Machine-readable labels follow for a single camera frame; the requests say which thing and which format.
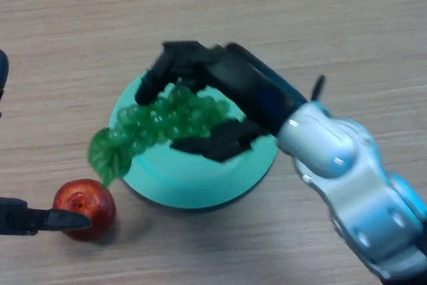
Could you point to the green plastic grape bunch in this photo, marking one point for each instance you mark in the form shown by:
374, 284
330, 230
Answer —
173, 118

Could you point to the red apple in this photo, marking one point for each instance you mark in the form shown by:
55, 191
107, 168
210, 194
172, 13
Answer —
96, 198

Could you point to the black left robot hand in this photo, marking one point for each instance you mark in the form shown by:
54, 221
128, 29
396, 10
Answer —
16, 220

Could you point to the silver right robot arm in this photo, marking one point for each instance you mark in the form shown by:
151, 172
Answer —
333, 145

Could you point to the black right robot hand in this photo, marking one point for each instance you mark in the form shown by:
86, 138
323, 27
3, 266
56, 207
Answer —
247, 81

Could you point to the teal round plate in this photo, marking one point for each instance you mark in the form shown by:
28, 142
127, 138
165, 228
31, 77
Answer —
187, 178

